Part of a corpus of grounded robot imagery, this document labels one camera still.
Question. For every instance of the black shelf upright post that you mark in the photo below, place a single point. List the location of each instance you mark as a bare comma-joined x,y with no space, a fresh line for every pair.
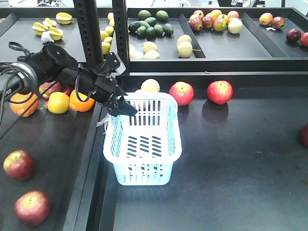
88,23

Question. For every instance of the large orange right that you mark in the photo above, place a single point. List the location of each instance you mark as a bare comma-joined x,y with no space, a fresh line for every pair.
80,106

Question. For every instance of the white garlic bulb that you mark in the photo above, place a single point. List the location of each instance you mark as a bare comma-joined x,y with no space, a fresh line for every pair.
46,37

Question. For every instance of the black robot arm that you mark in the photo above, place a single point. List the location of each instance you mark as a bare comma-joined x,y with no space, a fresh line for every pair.
53,62

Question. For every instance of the dark red apple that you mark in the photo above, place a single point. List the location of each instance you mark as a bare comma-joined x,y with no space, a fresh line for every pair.
47,88

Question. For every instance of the orange with navel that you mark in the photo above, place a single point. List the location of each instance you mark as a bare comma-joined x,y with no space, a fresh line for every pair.
24,103

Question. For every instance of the black wooden display stand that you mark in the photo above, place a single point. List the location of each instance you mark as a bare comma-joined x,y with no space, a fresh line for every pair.
241,169

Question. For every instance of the pale peach behind basket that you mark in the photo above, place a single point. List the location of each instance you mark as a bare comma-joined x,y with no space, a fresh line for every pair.
150,85

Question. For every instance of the red yellow apple right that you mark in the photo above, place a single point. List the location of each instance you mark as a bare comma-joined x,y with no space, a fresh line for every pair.
19,165

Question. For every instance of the light blue plastic basket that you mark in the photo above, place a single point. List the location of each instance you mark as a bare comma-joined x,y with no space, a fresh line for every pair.
144,146

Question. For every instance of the red apple behind basket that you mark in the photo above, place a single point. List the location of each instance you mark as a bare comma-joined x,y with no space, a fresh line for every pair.
182,92

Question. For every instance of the red apple right of basket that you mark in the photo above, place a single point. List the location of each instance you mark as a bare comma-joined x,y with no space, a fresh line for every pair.
220,92

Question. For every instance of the red chili pepper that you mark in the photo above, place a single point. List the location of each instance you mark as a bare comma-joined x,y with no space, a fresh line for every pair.
68,91

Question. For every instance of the red apple near front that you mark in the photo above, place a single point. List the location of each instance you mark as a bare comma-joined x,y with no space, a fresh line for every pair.
32,208

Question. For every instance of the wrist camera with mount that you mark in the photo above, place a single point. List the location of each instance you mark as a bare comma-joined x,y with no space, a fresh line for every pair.
112,63

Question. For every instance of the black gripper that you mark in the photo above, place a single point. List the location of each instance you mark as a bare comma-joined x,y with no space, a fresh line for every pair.
109,94

